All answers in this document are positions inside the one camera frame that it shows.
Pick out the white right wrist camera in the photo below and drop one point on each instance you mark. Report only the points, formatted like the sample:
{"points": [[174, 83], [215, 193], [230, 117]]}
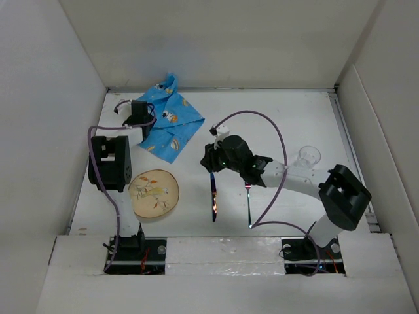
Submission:
{"points": [[219, 132]]}

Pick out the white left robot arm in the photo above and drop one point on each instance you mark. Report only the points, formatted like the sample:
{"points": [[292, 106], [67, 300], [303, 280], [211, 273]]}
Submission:
{"points": [[110, 166]]}

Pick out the iridescent table knife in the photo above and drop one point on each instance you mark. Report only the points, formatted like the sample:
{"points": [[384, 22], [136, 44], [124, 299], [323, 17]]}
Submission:
{"points": [[213, 197]]}

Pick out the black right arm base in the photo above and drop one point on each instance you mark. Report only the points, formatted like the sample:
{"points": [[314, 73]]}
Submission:
{"points": [[300, 257]]}

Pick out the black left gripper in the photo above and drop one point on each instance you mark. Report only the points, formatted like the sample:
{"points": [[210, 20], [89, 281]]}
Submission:
{"points": [[127, 122]]}

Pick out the round bird-painted plate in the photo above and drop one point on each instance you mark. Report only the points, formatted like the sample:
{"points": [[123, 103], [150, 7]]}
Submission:
{"points": [[153, 194]]}

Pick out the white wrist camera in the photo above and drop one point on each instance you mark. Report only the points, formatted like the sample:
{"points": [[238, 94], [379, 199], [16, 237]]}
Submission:
{"points": [[219, 132], [119, 104]]}

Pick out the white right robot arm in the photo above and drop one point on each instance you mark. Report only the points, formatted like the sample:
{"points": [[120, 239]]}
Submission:
{"points": [[342, 194]]}

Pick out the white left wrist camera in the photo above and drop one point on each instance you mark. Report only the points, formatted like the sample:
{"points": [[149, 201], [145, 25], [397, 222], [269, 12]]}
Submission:
{"points": [[119, 104]]}

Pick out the clear plastic cup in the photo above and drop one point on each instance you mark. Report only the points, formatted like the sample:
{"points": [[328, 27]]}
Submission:
{"points": [[308, 157]]}

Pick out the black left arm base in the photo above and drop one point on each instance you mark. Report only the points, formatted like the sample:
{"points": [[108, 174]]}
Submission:
{"points": [[135, 258]]}

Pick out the iridescent fork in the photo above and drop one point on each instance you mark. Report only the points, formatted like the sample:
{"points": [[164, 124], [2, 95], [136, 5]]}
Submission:
{"points": [[248, 187]]}

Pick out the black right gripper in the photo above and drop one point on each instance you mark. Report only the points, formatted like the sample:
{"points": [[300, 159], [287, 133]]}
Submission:
{"points": [[209, 159]]}

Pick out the blue space-print cloth placemat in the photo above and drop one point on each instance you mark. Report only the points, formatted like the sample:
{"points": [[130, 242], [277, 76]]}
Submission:
{"points": [[176, 120]]}

